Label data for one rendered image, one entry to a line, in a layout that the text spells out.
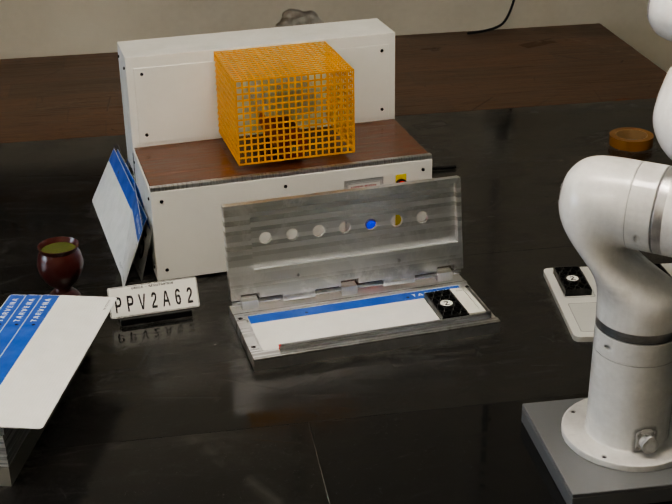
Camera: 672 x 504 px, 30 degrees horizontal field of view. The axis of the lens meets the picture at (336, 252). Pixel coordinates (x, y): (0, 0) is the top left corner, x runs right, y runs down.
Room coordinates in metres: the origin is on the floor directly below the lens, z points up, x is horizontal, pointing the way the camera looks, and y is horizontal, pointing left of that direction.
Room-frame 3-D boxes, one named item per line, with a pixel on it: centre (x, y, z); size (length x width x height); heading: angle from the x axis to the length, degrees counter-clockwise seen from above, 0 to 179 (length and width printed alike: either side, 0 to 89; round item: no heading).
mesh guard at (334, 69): (2.33, 0.10, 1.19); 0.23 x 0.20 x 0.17; 106
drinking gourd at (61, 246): (2.07, 0.51, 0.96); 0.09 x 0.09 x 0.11
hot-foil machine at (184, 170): (2.42, 0.03, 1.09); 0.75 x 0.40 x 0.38; 106
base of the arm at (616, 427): (1.55, -0.42, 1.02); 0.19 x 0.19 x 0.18
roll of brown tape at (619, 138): (2.84, -0.71, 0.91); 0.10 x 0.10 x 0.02
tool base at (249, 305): (1.96, -0.05, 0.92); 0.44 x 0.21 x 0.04; 106
